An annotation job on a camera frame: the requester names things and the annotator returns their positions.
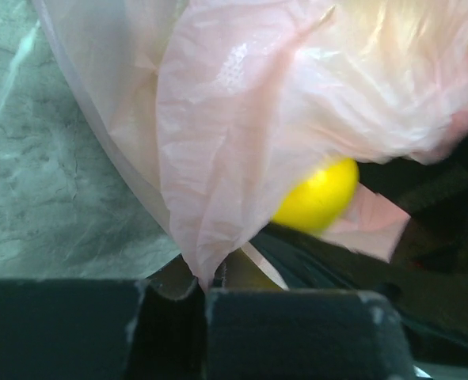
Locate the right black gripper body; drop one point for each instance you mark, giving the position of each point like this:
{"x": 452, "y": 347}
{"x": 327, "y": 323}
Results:
{"x": 426, "y": 279}

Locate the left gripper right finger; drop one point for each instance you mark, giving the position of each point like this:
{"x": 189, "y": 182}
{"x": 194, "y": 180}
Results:
{"x": 304, "y": 335}

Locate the pink plastic bag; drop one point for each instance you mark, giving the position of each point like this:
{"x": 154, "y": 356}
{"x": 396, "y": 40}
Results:
{"x": 213, "y": 110}

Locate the yellow lemon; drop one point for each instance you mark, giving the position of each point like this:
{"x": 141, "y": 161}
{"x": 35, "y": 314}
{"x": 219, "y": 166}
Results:
{"x": 317, "y": 202}

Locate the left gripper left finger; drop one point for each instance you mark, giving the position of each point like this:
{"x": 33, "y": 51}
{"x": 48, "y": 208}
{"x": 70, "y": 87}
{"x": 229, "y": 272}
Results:
{"x": 96, "y": 329}

